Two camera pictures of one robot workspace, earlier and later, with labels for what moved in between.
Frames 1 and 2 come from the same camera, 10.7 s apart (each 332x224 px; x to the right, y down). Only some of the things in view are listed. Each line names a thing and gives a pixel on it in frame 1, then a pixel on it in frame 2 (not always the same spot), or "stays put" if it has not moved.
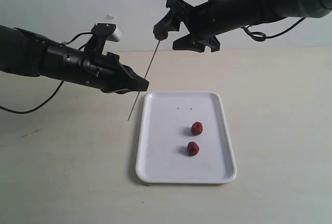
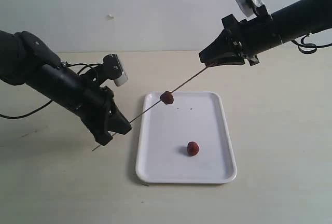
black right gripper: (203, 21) → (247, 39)
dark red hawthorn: (161, 36) → (167, 97)
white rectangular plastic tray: (165, 130) stays put
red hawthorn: (192, 149) stays put
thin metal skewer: (147, 72) → (154, 104)
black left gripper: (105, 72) → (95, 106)
